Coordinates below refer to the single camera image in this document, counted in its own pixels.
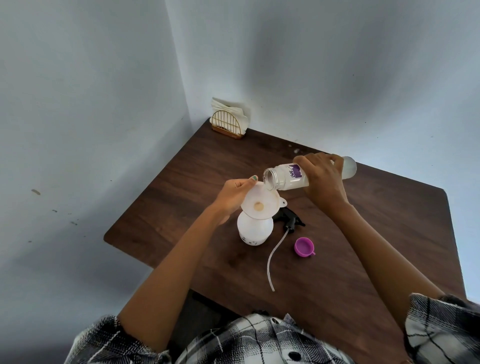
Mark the person's right hand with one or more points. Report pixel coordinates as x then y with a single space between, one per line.
326 183

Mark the person's left hand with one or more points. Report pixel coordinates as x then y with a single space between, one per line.
230 197

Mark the white plastic funnel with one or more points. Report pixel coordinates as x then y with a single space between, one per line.
262 195

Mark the tall frosted clear bottle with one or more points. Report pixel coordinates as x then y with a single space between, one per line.
285 178

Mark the white spray bottle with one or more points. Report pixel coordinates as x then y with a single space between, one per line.
255 230

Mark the black spray trigger head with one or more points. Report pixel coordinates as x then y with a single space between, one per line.
288 217

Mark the purple bottle cap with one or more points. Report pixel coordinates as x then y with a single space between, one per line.
303 247

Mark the person's right forearm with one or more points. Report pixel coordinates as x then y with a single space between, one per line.
382 262

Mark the person's left forearm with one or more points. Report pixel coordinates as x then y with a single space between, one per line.
168 285

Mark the dark wooden table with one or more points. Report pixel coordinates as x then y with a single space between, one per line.
405 210

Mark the white paper napkins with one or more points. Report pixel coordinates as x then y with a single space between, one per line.
228 105

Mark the black white plaid shirt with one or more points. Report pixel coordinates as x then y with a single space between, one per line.
243 337

